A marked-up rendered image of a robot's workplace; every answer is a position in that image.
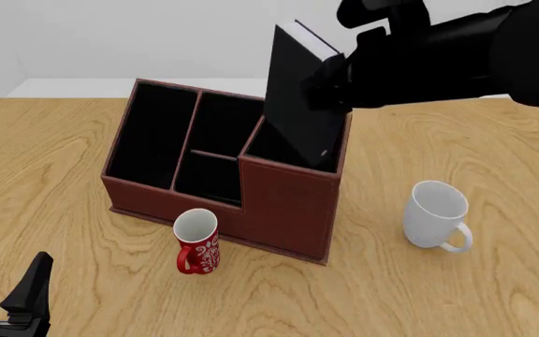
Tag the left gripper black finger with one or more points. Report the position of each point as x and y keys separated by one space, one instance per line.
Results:
x=28 y=291

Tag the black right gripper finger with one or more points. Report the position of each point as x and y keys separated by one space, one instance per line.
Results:
x=326 y=87

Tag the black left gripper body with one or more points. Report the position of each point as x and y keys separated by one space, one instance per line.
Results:
x=3 y=329

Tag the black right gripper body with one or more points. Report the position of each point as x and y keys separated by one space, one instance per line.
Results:
x=368 y=70

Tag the black hardcover book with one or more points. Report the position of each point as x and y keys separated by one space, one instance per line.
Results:
x=293 y=105

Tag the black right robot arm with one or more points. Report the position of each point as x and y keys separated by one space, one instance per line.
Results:
x=485 y=56

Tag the red-brown desk caddy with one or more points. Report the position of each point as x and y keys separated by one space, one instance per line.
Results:
x=283 y=207

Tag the red mug with white pattern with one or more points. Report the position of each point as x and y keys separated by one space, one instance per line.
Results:
x=201 y=251

